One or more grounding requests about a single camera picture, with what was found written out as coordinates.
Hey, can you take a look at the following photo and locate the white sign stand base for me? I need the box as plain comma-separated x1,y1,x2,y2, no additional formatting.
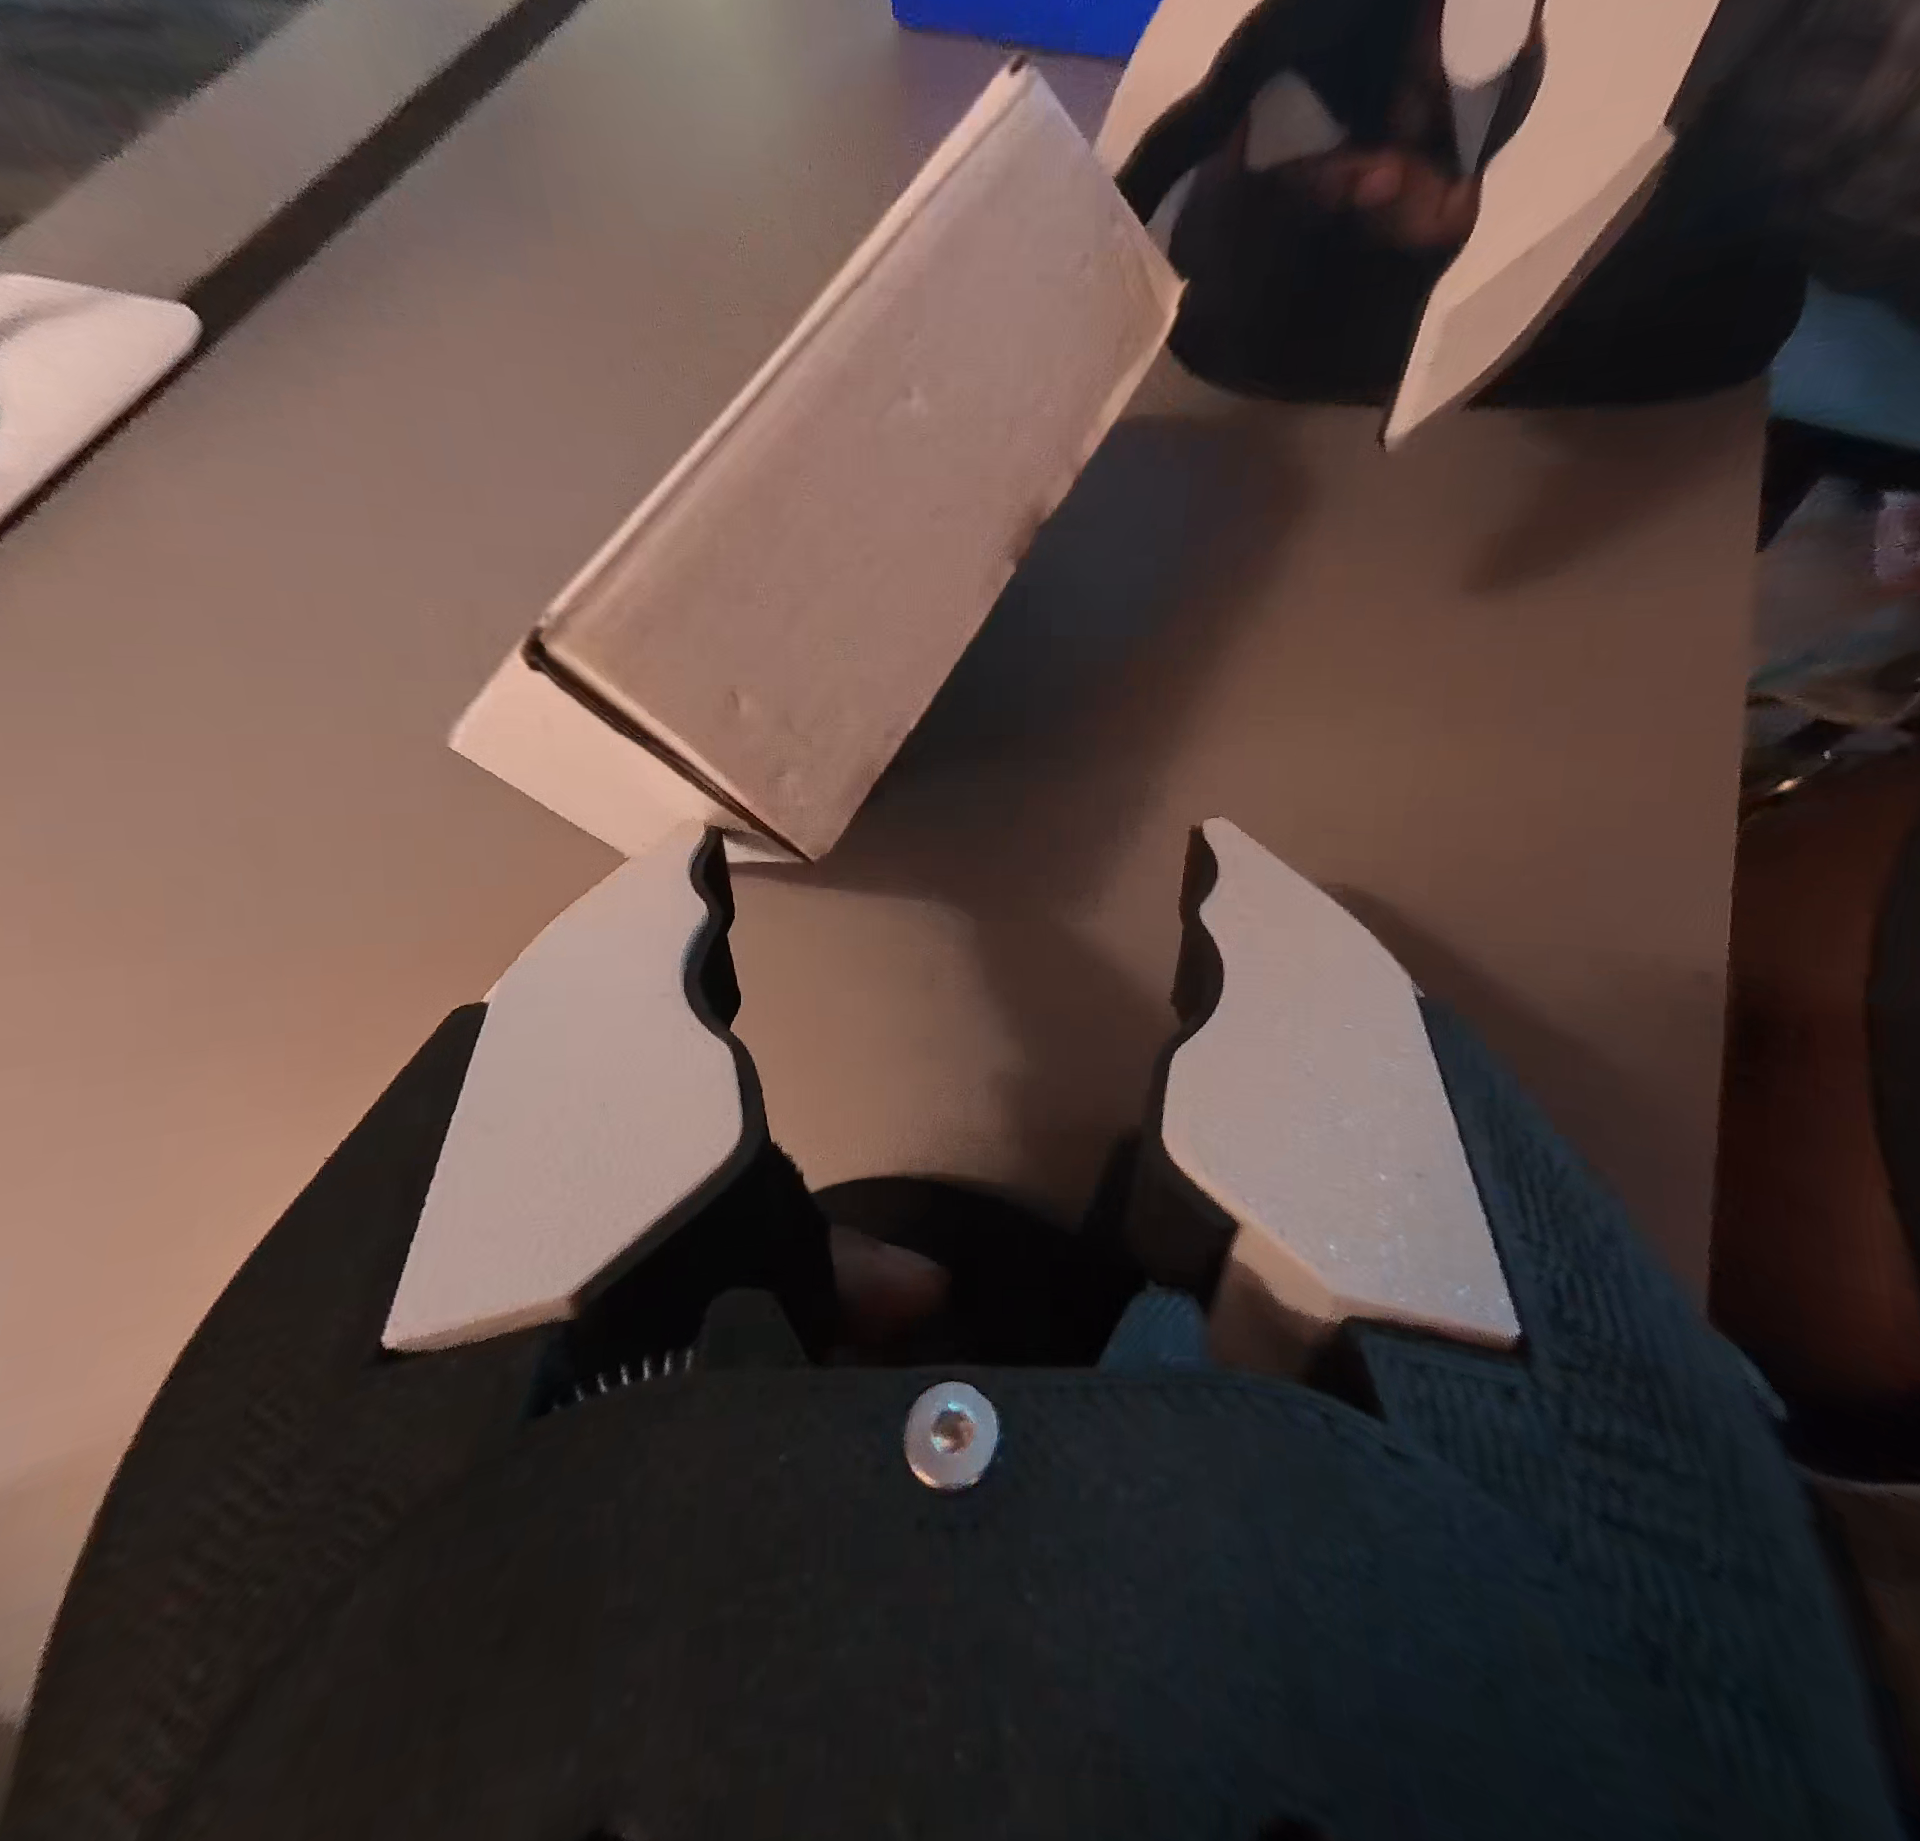
0,269,204,525

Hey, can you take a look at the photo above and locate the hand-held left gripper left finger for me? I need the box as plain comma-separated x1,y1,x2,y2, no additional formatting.
382,819,769,1355

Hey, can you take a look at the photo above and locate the white cardboard mailer box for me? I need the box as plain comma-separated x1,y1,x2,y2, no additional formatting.
449,54,1190,867

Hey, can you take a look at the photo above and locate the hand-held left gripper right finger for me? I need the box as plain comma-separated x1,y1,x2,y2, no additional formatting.
1159,819,1523,1378

